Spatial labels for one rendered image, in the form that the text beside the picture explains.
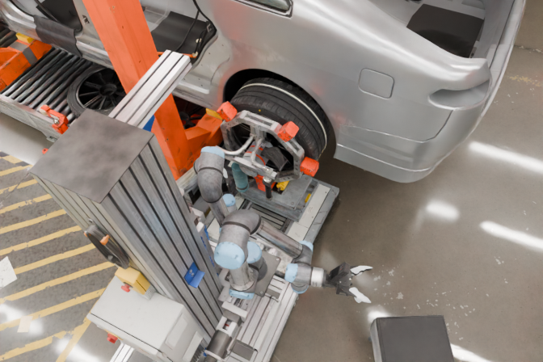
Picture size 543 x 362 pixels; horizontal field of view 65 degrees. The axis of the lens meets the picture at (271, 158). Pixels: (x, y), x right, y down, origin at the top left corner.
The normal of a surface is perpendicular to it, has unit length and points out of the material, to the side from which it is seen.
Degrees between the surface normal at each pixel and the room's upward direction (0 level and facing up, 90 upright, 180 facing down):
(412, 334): 0
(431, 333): 0
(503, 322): 0
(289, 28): 80
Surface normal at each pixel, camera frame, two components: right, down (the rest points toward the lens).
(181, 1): -0.40, 0.19
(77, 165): -0.06, -0.58
